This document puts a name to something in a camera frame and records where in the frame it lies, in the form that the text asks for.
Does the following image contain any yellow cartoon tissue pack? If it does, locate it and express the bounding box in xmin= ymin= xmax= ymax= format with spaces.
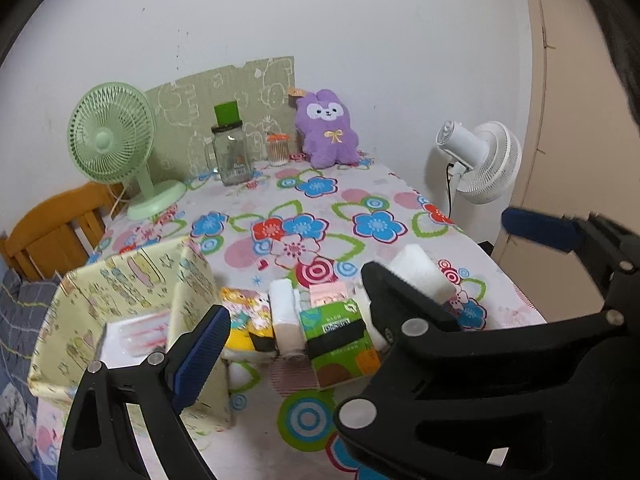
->
xmin=220 ymin=287 xmax=278 ymax=361

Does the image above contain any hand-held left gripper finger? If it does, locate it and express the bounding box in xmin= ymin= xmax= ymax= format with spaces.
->
xmin=57 ymin=304 xmax=232 ymax=480

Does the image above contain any yellow cartoon storage box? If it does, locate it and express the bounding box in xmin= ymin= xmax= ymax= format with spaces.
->
xmin=29 ymin=237 xmax=233 ymax=433

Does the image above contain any glass jar green black lid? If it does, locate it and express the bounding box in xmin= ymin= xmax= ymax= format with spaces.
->
xmin=204 ymin=102 xmax=251 ymax=187

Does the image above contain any floral tablecloth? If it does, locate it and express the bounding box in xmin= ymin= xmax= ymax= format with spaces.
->
xmin=82 ymin=150 xmax=548 ymax=480

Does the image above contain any beige door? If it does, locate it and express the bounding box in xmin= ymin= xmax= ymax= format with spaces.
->
xmin=492 ymin=0 xmax=640 ymax=321

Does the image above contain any beige fan cable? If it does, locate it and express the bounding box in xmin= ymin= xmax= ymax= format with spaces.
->
xmin=111 ymin=184 xmax=132 ymax=221

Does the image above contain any green desk fan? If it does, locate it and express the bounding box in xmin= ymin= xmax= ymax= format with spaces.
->
xmin=67 ymin=81 xmax=188 ymax=221

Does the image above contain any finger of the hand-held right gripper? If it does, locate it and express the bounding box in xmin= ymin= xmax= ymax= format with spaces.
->
xmin=501 ymin=205 xmax=640 ymax=330
xmin=334 ymin=260 xmax=640 ymax=480

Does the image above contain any wooden chair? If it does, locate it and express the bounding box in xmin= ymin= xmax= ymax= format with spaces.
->
xmin=0 ymin=182 xmax=126 ymax=281

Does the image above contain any green patterned cardboard panel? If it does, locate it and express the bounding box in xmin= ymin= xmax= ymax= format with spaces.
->
xmin=145 ymin=55 xmax=297 ymax=181

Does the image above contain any blue plaid bedding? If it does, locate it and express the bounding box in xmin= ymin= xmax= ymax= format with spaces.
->
xmin=0 ymin=266 xmax=68 ymax=466

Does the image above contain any white fan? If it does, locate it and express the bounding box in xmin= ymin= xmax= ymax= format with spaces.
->
xmin=434 ymin=120 xmax=523 ymax=206

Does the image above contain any purple plush toy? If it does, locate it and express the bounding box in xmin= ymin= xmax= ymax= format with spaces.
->
xmin=293 ymin=89 xmax=362 ymax=168

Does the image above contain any person's dark hair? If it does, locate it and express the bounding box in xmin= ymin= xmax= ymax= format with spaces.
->
xmin=575 ymin=0 xmax=640 ymax=128

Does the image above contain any cotton swab jar orange lid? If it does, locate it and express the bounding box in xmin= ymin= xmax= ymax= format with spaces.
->
xmin=266 ymin=132 xmax=291 ymax=166

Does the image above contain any white towel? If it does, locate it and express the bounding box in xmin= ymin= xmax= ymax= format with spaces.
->
xmin=269 ymin=280 xmax=307 ymax=358

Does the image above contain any black fan cable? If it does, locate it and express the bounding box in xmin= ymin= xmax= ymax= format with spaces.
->
xmin=444 ymin=160 xmax=465 ymax=223

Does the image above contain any green tissue pack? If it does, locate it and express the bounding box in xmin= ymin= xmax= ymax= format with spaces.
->
xmin=299 ymin=297 xmax=383 ymax=391

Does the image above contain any pink white tissue pack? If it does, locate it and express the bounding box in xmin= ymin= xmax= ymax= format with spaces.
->
xmin=102 ymin=310 xmax=173 ymax=361

